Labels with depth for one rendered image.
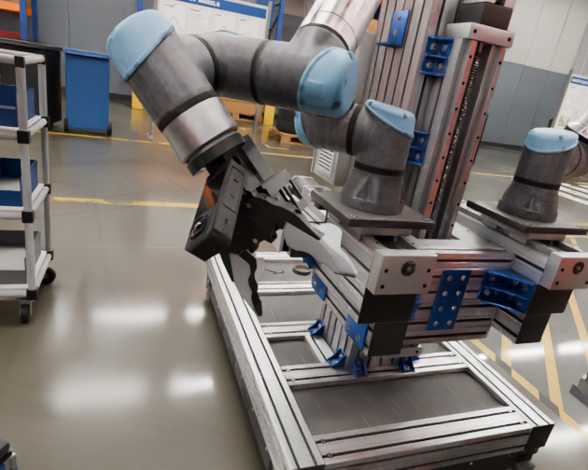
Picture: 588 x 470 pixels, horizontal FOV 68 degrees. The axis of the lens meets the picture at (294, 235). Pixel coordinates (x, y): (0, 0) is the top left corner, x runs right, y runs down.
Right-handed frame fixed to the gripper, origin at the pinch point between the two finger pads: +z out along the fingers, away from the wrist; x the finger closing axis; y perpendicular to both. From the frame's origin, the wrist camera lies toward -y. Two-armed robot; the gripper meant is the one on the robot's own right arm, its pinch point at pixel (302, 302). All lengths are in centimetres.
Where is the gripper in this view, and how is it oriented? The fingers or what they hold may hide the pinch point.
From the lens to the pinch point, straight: 51.1
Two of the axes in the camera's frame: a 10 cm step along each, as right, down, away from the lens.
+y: 4.1, -4.1, 8.1
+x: -7.3, 3.9, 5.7
